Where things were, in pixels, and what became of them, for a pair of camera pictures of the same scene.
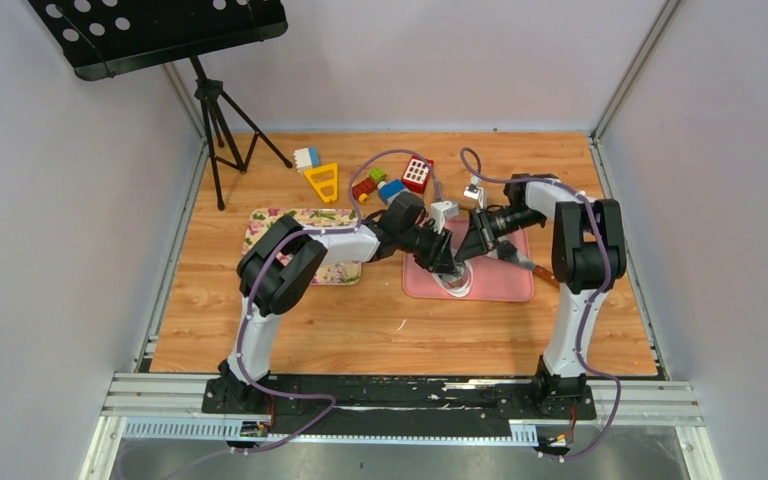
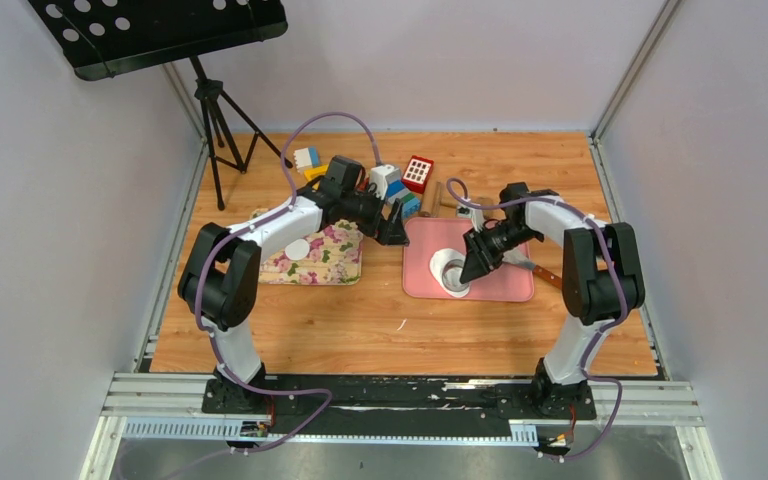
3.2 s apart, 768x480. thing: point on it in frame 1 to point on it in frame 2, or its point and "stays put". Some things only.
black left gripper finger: [444, 262] to [392, 232]
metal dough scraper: [507, 250] stays put
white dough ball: [458, 283] stays put
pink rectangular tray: [494, 277] stays put
